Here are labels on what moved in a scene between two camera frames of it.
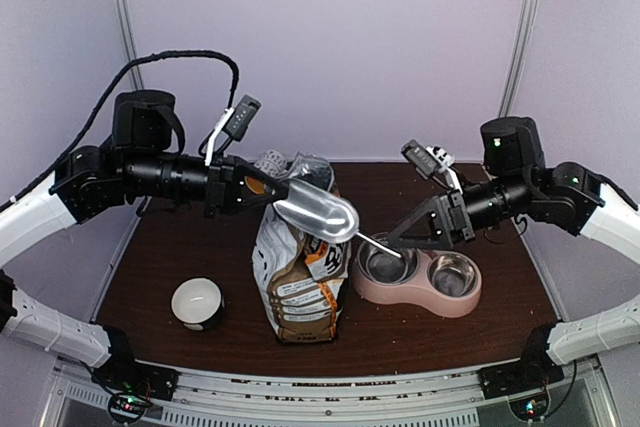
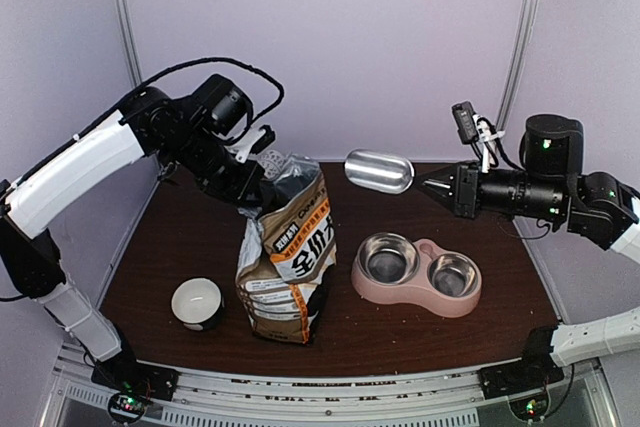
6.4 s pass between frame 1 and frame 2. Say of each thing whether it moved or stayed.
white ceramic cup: stayed
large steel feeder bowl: stayed
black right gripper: moved
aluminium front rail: stayed
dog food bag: moved
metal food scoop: moved
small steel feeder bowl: stayed
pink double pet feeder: stayed
